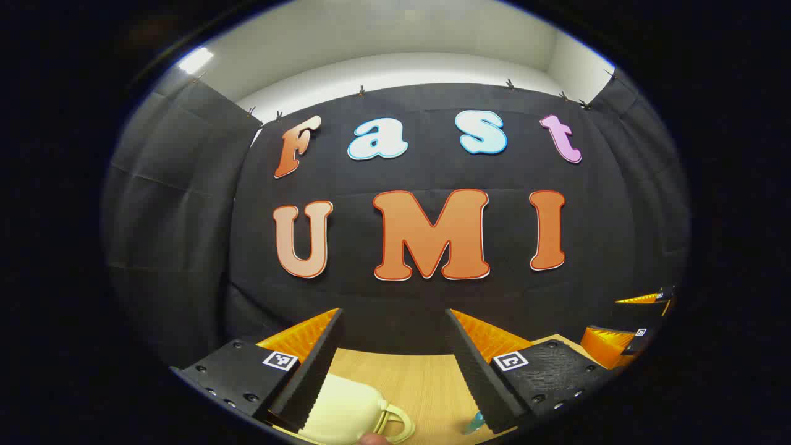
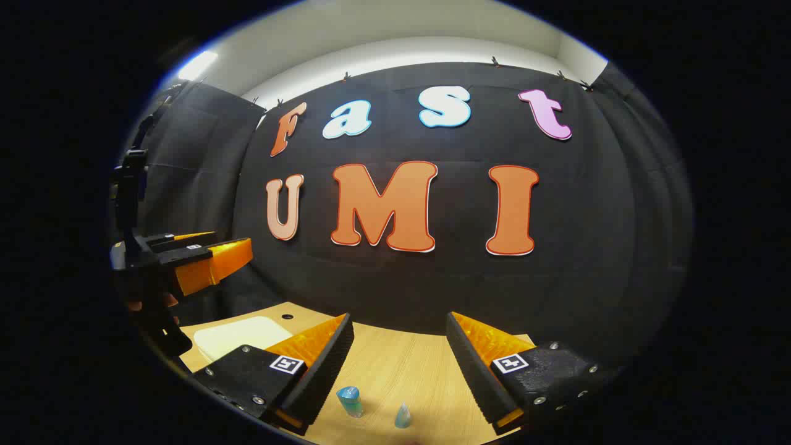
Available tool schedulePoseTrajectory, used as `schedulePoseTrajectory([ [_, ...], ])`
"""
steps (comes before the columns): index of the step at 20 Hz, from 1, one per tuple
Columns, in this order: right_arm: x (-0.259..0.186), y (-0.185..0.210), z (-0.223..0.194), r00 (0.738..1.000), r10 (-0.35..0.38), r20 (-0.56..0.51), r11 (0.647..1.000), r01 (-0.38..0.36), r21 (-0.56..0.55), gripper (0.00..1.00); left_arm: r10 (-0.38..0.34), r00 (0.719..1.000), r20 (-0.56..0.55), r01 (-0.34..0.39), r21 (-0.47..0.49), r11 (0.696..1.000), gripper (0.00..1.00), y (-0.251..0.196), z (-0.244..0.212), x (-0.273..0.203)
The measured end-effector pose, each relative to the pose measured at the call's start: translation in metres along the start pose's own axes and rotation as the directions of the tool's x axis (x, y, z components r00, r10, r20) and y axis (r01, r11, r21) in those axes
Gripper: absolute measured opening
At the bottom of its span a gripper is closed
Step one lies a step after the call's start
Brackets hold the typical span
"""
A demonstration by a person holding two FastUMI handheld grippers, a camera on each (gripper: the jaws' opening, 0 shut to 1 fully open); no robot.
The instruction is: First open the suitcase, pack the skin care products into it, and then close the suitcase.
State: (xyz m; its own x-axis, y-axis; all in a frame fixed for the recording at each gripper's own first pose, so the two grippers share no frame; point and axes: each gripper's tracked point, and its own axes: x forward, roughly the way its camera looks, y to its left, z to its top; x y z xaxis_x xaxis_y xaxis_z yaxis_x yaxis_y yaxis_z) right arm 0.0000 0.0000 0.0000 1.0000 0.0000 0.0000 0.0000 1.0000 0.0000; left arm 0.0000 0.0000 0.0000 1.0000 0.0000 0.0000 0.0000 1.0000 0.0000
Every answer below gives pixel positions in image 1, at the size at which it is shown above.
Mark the black backdrop cloth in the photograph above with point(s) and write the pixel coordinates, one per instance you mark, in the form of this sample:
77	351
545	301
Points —
432	173

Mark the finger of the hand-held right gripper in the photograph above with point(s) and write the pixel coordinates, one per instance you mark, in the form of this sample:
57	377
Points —
649	298
609	346

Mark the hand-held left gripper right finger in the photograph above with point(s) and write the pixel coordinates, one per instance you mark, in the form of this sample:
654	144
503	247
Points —
476	377

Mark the ceiling light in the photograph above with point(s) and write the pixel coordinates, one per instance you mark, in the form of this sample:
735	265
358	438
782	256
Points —
196	60

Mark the blue skincare bottle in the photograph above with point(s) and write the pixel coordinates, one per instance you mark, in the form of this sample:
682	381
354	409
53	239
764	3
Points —
476	424

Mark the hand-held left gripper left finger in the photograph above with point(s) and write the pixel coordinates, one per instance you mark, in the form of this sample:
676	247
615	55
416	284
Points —
312	377

